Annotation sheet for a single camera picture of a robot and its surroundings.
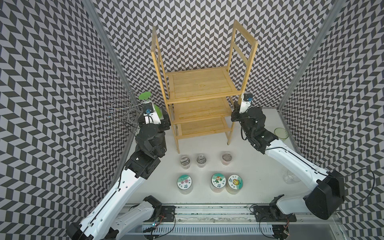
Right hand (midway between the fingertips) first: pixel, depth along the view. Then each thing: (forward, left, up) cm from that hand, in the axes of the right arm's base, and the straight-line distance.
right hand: (234, 105), depth 75 cm
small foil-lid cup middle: (-17, +17, -26) cm, 36 cm away
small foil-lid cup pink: (-16, +3, -28) cm, 32 cm away
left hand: (-11, +37, +8) cm, 39 cm away
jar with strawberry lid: (-30, +9, -25) cm, 40 cm away
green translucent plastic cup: (-3, -31, -21) cm, 38 cm away
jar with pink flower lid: (-31, +26, -24) cm, 47 cm away
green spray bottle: (+9, +48, -1) cm, 49 cm away
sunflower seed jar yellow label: (-31, +1, -26) cm, 40 cm away
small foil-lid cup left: (-19, +26, -25) cm, 41 cm away
